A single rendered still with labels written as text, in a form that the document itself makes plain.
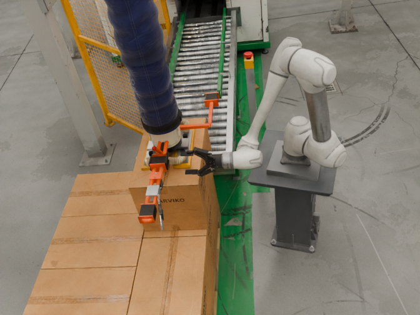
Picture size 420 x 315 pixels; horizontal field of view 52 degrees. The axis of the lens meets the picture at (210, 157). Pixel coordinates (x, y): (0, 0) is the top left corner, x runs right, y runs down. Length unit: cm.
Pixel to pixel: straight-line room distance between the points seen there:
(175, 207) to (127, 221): 44
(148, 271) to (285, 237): 109
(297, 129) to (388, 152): 157
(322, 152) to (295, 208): 62
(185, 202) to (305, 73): 101
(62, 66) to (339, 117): 251
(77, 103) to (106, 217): 129
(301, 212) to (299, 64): 120
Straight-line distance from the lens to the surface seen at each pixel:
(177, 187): 239
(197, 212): 254
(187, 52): 439
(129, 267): 262
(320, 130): 232
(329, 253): 320
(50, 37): 358
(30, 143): 480
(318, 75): 199
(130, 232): 277
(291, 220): 301
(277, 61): 212
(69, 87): 379
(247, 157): 221
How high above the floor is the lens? 263
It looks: 42 degrees down
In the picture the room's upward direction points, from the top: 10 degrees counter-clockwise
